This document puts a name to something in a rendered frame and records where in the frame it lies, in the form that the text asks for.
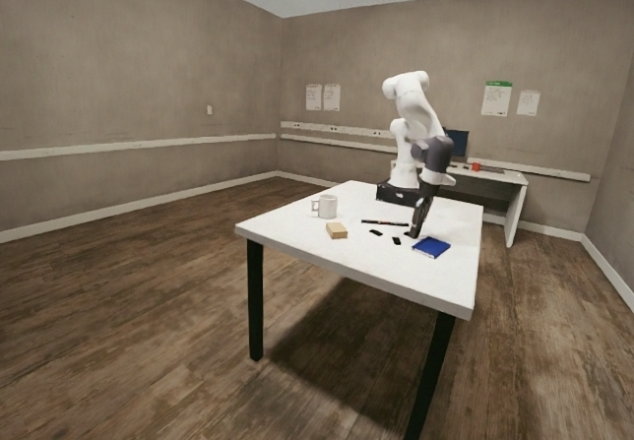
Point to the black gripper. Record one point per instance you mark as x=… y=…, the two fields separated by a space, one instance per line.
x=419 y=213

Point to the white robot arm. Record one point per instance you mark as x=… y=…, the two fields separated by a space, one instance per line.
x=436 y=152

